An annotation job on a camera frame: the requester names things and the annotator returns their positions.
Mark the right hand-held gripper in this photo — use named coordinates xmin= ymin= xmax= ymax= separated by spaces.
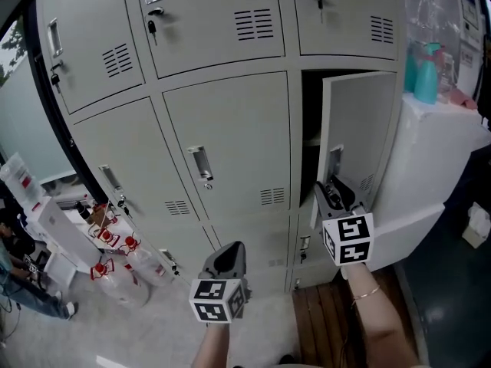
xmin=314 ymin=178 xmax=375 ymax=268

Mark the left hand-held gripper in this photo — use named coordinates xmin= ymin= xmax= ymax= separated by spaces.
xmin=189 ymin=241 xmax=248 ymax=324

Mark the grey metal locker cabinet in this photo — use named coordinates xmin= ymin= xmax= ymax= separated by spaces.
xmin=34 ymin=0 xmax=407 ymax=294

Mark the person's right forearm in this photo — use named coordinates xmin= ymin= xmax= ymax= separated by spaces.
xmin=343 ymin=262 xmax=421 ymax=368

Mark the person's left forearm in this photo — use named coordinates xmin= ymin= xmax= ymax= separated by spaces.
xmin=189 ymin=322 xmax=231 ymax=368

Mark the clear water jug red cap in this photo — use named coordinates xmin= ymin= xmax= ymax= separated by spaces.
xmin=122 ymin=235 xmax=173 ymax=288
xmin=96 ymin=227 xmax=119 ymax=252
xmin=90 ymin=258 xmax=150 ymax=310

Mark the dark wooden slat platform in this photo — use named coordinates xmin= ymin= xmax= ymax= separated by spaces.
xmin=291 ymin=270 xmax=421 ymax=368

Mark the brown cardboard box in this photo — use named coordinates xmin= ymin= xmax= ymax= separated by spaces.
xmin=91 ymin=204 xmax=110 ymax=229

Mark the small bin white bag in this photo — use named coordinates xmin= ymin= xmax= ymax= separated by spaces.
xmin=461 ymin=201 xmax=491 ymax=249

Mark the teal spray bottle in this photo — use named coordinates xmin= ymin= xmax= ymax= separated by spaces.
xmin=413 ymin=42 xmax=442 ymax=106

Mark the black thermos flask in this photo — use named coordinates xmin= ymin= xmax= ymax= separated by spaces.
xmin=74 ymin=200 xmax=92 ymax=224

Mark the pink cloth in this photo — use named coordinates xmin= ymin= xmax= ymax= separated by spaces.
xmin=447 ymin=88 xmax=479 ymax=110

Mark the clear plastic bottle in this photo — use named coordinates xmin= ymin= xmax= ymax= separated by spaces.
xmin=440 ymin=50 xmax=456 ymax=94

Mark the white box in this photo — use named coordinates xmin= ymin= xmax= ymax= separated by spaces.
xmin=42 ymin=251 xmax=80 ymax=289

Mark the white water dispenser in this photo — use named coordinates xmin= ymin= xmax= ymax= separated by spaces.
xmin=23 ymin=195 xmax=101 ymax=274

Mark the frosted glass panel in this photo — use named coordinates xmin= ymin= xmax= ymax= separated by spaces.
xmin=0 ymin=54 xmax=77 ymax=186

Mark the thin gold bracelet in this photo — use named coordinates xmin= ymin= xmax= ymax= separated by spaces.
xmin=351 ymin=284 xmax=381 ymax=302

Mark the white blue wall panel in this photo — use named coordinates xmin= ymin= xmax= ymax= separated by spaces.
xmin=458 ymin=0 xmax=485 ymax=71

